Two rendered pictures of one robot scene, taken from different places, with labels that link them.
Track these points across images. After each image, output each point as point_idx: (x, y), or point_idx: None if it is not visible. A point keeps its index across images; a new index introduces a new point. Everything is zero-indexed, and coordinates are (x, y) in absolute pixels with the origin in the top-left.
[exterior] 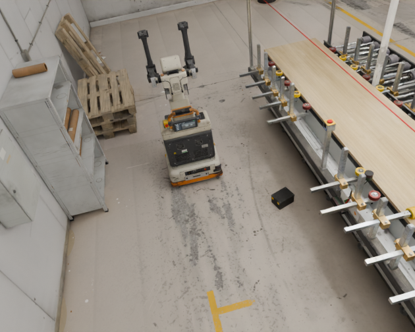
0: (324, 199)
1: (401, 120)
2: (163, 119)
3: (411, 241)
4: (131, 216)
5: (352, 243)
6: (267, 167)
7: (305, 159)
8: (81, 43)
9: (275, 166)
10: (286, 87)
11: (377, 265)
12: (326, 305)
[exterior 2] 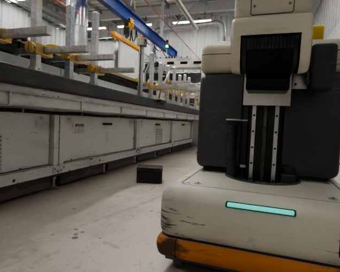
0: (109, 173)
1: (160, 17)
2: (332, 39)
3: (155, 99)
4: None
5: (136, 164)
6: (110, 198)
7: (67, 168)
8: None
9: (97, 196)
10: (18, 48)
11: (147, 149)
12: (192, 163)
